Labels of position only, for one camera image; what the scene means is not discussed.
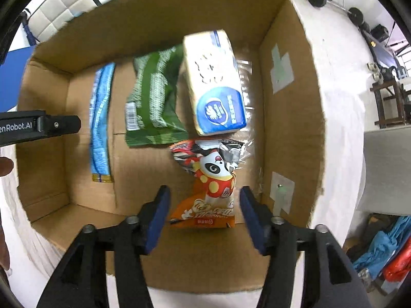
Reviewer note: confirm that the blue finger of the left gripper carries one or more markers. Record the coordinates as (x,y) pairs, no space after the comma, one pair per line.
(57,125)

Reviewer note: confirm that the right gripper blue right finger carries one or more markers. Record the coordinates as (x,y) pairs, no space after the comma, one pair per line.
(329,277)

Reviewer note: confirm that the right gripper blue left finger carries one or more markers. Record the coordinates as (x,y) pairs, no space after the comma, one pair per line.
(80,278)

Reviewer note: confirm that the long blue snack packet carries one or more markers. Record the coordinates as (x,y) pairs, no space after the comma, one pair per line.
(98,124)

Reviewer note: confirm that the green snack bag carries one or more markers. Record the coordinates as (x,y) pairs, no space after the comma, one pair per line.
(150,117)

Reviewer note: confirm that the orange panda snack bag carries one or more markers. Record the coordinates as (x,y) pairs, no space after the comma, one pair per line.
(213,162)

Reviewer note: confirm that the yellow tissue pack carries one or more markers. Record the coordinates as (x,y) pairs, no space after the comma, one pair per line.
(214,83)

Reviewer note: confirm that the person's left hand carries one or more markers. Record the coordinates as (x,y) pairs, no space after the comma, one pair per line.
(6,166)

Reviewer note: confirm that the blue foam mat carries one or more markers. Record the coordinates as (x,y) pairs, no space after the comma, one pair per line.
(11,74)

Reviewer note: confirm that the blue clothes pile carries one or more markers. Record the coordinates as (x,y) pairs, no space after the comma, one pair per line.
(382,248)

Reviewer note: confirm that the grey office chair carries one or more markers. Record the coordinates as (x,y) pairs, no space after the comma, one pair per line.
(387,167)

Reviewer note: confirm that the white padded chair left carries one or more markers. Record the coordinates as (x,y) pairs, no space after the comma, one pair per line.
(51,16)

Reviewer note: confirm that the brown wooden chair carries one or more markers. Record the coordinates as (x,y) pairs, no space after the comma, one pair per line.
(392,102)

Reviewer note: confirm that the grey table cloth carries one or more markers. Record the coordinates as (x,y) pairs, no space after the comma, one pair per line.
(331,38)

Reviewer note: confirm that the open cardboard box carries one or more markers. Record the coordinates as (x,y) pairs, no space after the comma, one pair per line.
(285,132)

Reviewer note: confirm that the black treadmill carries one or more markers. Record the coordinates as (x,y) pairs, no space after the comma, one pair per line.
(385,63)

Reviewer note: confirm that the floor barbell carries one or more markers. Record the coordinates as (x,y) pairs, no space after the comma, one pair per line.
(354,14)

